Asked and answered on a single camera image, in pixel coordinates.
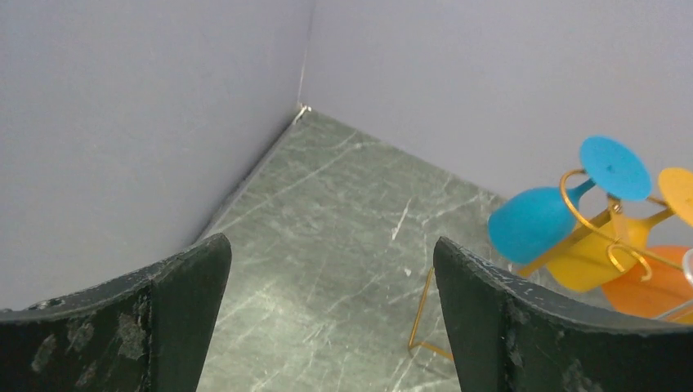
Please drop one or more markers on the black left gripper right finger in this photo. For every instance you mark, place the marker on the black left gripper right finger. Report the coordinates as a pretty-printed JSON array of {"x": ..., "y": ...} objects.
[{"x": 509, "y": 334}]

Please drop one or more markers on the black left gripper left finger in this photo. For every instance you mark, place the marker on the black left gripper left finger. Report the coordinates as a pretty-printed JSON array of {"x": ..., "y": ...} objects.
[{"x": 148, "y": 330}]

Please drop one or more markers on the blue wine glass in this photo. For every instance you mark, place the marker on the blue wine glass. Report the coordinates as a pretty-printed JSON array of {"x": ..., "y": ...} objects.
[{"x": 535, "y": 220}]

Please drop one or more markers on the yellow wine glass left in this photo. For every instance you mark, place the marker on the yellow wine glass left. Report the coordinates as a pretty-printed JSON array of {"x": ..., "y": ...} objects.
[{"x": 607, "y": 246}]

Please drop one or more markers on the orange wine glass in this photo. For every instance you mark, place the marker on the orange wine glass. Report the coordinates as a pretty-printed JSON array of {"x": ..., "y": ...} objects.
[{"x": 667, "y": 288}]

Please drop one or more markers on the gold wire glass rack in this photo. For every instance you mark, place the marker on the gold wire glass rack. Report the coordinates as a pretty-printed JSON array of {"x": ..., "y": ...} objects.
[{"x": 609, "y": 251}]

